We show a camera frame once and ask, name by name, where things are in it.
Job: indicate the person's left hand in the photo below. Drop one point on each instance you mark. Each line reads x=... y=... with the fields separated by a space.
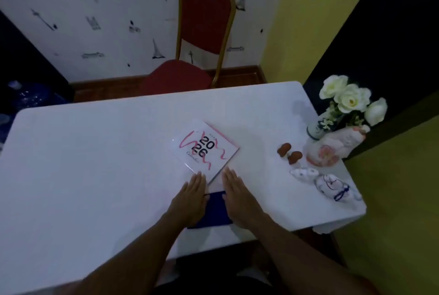
x=190 y=202

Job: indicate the person's right hand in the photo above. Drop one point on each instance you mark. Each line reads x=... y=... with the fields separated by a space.
x=240 y=202

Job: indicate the blue cloth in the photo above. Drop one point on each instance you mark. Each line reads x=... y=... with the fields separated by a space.
x=215 y=209

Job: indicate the white desk calendar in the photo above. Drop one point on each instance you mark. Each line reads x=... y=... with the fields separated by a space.
x=205 y=149

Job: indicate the person's right forearm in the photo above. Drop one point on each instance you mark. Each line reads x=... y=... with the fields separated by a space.
x=301 y=260

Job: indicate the person's left forearm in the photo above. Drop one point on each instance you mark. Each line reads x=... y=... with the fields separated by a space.
x=137 y=260

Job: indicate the small white rabbit figurine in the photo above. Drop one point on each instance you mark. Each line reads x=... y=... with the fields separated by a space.
x=303 y=174

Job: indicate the white cat figurine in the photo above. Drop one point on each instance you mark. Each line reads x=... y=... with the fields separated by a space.
x=329 y=149

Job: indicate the blue water jug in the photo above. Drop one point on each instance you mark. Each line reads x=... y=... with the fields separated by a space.
x=34 y=97

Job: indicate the red chair with gold frame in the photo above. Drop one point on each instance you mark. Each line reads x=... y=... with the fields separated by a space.
x=204 y=13

